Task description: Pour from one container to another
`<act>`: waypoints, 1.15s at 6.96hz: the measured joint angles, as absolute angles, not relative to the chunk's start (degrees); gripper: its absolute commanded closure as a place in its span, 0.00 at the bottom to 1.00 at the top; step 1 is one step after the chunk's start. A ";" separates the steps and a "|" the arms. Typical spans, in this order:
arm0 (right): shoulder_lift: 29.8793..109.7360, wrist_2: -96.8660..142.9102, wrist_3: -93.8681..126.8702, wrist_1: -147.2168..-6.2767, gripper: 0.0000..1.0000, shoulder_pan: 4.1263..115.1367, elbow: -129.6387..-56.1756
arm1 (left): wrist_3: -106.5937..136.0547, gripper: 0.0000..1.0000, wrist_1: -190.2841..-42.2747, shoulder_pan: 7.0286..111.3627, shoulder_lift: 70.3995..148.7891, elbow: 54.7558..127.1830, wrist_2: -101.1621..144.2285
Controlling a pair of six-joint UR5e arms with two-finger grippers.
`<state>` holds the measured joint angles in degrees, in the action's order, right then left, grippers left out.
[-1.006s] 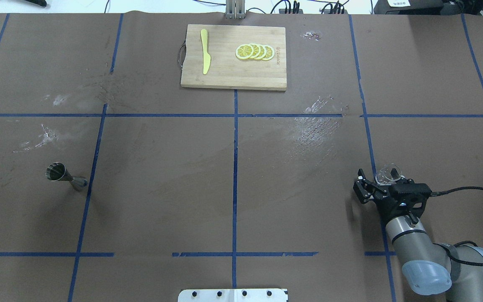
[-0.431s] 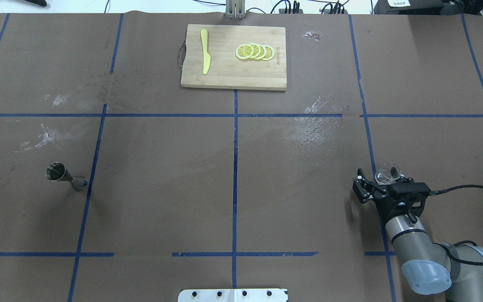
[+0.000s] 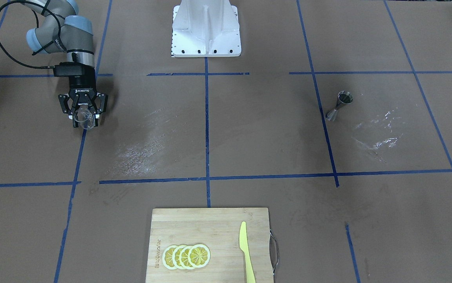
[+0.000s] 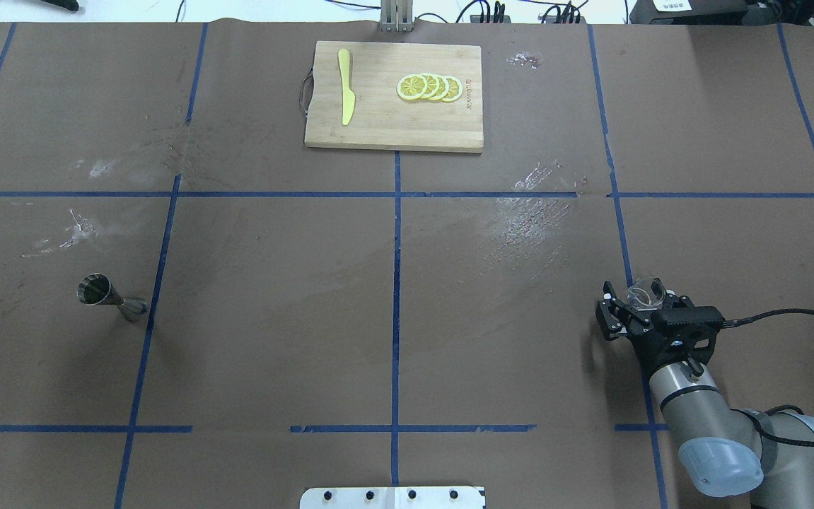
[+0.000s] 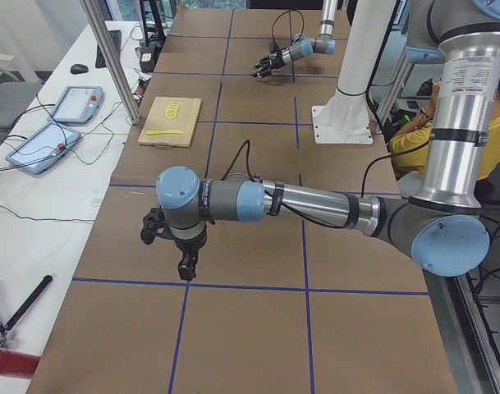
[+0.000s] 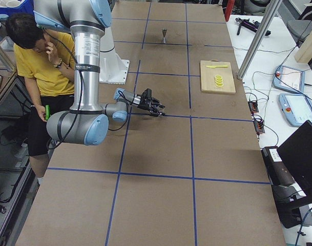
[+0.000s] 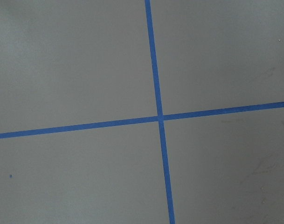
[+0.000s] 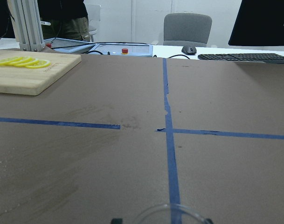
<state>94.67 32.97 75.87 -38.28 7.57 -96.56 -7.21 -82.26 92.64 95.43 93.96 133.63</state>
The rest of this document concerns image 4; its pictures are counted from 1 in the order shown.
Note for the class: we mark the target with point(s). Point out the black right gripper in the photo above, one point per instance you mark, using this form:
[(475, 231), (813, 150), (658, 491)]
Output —
[(642, 344)]

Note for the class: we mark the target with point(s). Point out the clear glass cup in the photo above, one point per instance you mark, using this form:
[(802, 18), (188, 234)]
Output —
[(646, 293)]

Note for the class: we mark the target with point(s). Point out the steel measuring jigger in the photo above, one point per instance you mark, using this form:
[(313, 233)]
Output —
[(97, 290)]

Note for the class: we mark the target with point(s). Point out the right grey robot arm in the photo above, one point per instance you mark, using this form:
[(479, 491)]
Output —
[(765, 455)]

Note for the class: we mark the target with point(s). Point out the lemon slice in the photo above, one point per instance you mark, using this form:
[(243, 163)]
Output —
[(433, 86), (444, 87), (455, 89), (412, 87)]

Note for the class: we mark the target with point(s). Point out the bamboo cutting board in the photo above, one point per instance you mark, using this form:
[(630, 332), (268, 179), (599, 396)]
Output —
[(381, 119)]

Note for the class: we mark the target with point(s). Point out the yellow plastic knife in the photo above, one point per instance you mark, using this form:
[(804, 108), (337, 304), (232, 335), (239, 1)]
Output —
[(348, 95)]

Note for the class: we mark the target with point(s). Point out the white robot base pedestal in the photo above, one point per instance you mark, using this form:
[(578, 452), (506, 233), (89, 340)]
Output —
[(394, 497)]

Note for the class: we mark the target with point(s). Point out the aluminium frame post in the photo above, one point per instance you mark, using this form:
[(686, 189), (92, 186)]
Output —
[(396, 16)]

